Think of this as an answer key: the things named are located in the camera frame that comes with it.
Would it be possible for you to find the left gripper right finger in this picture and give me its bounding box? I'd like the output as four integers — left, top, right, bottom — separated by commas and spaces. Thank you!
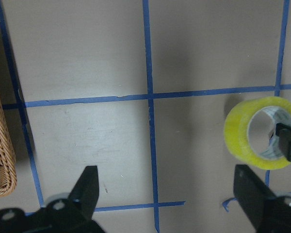
233, 165, 276, 228

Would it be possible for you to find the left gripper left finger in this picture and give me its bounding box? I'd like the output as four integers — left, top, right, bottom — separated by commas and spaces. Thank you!
68, 166, 99, 219

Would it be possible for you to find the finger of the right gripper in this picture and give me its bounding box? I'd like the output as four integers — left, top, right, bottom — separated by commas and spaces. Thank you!
275, 123, 291, 162

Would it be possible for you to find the yellow tape roll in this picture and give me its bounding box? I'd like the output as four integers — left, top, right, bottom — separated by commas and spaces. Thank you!
224, 97, 291, 170

